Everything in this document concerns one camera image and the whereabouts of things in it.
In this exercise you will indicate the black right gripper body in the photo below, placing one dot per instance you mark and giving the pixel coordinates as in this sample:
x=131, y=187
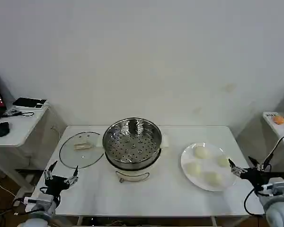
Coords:
x=254, y=176

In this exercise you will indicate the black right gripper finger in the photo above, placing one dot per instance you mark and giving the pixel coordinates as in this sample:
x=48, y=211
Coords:
x=258, y=166
x=236, y=171

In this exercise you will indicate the white steamed bun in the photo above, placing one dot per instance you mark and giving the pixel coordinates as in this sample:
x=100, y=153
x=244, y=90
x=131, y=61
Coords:
x=212, y=179
x=193, y=169
x=222, y=160
x=202, y=152

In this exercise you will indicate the white electric cooker base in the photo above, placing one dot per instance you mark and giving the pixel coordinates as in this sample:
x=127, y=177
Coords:
x=132, y=172

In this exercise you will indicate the black computer mouse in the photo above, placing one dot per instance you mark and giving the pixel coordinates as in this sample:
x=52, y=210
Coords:
x=1, y=129

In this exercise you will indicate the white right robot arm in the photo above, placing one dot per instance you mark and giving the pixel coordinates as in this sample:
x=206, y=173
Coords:
x=277, y=203

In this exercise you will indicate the round glass lid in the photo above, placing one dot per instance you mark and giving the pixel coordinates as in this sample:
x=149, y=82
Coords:
x=81, y=151

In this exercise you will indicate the white round plate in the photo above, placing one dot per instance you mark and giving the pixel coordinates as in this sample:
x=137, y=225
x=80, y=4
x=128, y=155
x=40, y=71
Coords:
x=207, y=166

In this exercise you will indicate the white side table with laptop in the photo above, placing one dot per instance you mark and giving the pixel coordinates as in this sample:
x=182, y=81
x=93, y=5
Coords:
x=19, y=132

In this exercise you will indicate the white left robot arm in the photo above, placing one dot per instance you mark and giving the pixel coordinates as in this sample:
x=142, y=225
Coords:
x=41, y=205

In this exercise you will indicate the small orange object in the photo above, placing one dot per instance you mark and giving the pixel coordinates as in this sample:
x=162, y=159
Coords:
x=279, y=120

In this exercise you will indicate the black flat tablet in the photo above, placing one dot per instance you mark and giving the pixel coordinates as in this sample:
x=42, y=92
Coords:
x=26, y=102

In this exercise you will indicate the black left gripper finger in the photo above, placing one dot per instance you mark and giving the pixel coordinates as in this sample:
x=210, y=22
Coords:
x=75, y=176
x=48, y=175

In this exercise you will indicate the perforated steel steamer basket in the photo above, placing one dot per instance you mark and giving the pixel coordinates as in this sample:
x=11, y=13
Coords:
x=132, y=142

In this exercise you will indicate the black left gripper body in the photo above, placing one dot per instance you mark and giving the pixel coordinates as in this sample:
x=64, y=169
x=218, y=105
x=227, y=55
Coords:
x=55, y=183

